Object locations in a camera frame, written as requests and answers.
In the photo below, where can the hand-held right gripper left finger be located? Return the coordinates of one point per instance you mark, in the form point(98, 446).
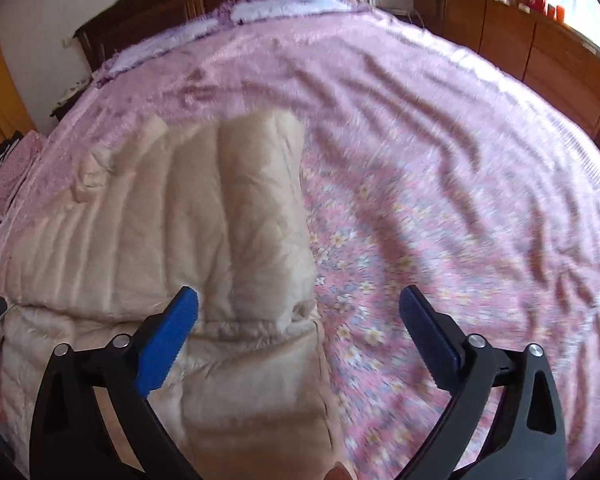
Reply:
point(170, 340)

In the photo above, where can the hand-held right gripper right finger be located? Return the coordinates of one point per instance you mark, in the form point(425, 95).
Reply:
point(430, 340)

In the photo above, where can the beige down jacket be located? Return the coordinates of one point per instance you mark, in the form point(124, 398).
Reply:
point(180, 220)

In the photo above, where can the pink clothes hanger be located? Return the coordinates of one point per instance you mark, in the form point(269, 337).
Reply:
point(200, 95)

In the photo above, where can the person's right hand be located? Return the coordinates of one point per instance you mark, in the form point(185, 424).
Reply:
point(340, 472)

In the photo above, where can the pink floral bed sheet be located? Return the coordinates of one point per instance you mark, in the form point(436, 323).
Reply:
point(430, 160)

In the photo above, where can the white pillow cover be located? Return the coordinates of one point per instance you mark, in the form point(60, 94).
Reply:
point(290, 9)
point(155, 45)

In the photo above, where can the wooden low cabinet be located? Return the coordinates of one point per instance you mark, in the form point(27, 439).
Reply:
point(555, 60)

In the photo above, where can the orange jars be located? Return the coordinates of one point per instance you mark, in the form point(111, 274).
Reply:
point(547, 6)

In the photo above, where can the white wall socket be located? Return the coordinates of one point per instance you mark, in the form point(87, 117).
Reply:
point(68, 41)

